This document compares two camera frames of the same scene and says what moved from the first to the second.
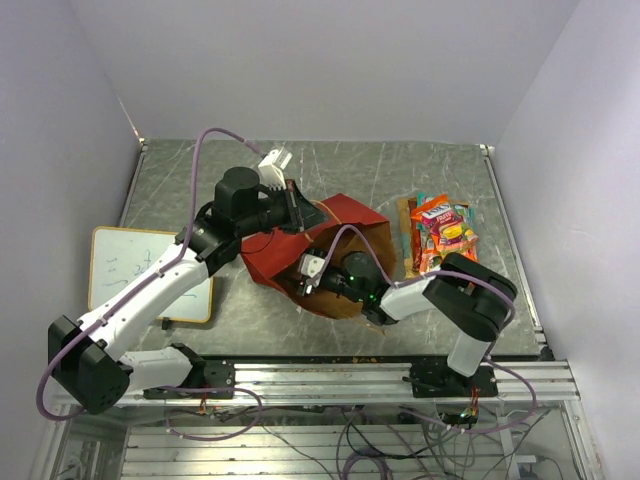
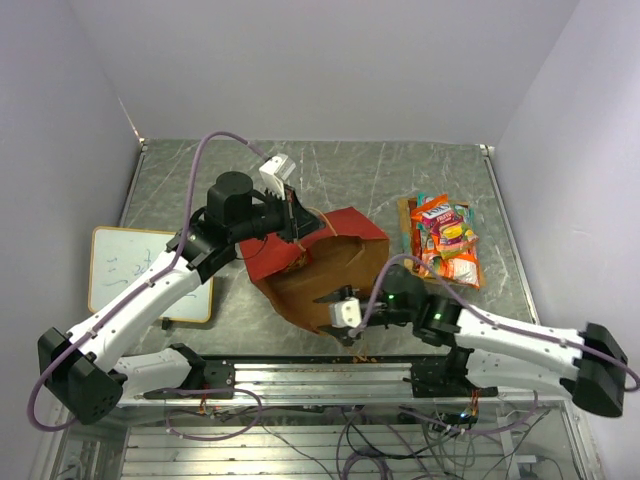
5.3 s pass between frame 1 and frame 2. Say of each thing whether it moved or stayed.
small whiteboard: stayed
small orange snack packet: moved
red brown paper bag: moved
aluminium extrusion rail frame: stayed
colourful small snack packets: stayed
